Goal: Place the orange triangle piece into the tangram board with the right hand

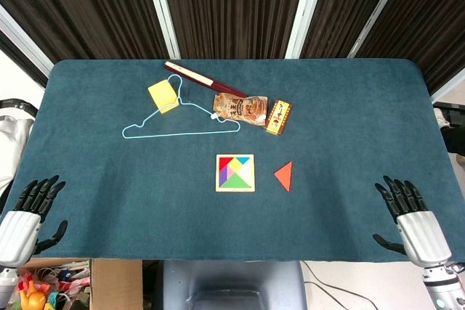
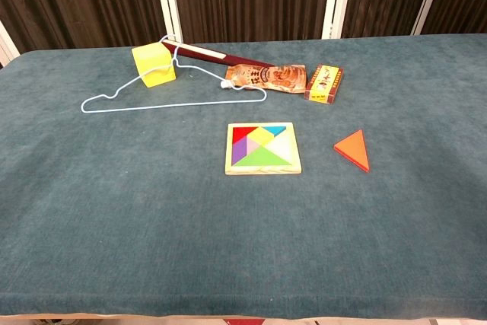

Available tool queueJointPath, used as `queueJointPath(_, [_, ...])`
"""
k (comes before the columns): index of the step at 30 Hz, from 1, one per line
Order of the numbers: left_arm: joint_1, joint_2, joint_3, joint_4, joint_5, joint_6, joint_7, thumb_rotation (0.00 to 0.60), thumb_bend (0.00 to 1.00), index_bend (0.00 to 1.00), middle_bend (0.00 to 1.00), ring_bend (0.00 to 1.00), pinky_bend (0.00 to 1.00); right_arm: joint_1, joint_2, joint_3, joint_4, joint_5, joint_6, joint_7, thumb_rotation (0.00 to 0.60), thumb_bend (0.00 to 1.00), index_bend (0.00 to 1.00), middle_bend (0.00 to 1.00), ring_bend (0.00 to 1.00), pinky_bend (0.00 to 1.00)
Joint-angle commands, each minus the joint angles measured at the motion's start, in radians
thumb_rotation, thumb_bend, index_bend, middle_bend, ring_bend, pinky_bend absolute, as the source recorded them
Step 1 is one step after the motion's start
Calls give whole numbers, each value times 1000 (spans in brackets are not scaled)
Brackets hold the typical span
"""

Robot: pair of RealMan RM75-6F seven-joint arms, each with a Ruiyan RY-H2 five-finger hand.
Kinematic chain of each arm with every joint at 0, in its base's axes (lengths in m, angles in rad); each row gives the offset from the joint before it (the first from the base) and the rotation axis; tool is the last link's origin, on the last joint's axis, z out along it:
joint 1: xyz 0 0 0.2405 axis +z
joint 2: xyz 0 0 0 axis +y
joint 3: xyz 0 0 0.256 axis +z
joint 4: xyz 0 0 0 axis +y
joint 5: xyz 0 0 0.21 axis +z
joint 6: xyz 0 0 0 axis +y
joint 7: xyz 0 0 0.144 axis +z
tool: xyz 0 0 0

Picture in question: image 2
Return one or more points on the green tangram triangle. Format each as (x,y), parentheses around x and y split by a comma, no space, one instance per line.
(262,158)

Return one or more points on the pink tangram triangle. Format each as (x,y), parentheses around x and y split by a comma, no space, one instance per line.
(252,146)

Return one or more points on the maroon long flat stick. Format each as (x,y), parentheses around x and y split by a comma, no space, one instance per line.
(198,53)

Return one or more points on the wooden tangram tray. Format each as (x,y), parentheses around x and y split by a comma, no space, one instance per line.
(296,150)

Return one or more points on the orange spouted snack pouch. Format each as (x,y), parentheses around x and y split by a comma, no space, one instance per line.
(274,77)

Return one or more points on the teal velvet tablecloth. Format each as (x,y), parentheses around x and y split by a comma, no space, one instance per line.
(152,226)

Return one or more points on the yellow and red small box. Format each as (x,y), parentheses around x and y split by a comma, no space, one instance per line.
(324,83)

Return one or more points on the orange wooden triangle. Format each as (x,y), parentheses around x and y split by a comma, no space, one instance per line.
(355,149)

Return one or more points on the cyan tangram triangle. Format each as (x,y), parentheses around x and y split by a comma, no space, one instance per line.
(274,129)

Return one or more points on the red tangram triangle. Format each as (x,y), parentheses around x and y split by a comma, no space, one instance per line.
(241,134)

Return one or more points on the yellow tangram piece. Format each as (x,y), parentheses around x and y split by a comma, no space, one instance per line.
(262,136)

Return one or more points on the purple tangram piece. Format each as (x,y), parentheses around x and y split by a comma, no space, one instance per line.
(239,151)

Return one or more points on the yellow cube block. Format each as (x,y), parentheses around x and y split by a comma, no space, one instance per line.
(154,64)

